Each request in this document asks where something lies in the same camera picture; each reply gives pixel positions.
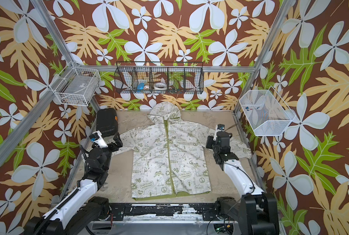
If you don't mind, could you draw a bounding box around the white green printed jacket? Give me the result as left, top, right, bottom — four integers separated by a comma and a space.
113, 101, 252, 201

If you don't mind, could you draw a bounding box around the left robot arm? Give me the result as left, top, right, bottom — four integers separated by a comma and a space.
23, 131, 123, 235

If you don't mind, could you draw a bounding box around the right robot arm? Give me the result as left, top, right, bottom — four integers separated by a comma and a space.
206, 125, 280, 235

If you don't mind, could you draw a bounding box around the black plastic case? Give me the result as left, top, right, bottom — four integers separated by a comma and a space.
96, 108, 118, 137

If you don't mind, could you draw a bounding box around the blue object in basket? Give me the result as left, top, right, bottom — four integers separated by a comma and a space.
136, 83, 145, 91

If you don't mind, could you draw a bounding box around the white mesh basket right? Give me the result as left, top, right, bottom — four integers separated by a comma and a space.
239, 86, 296, 137

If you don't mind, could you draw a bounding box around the white tape roll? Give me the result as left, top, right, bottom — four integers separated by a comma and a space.
154, 82, 167, 91

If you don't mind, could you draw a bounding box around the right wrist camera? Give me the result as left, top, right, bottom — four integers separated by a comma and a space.
213, 124, 225, 141

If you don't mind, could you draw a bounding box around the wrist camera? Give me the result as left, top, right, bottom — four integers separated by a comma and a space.
213, 124, 225, 141
89, 130, 108, 148

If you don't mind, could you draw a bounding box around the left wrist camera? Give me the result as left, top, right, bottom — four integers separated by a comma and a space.
89, 130, 108, 148

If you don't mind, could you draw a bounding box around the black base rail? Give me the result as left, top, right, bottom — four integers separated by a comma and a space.
103, 202, 242, 221

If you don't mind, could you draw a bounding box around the white wire basket left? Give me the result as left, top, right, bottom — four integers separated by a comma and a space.
52, 67, 101, 107

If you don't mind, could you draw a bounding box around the black wire basket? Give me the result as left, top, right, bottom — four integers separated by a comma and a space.
113, 62, 204, 94

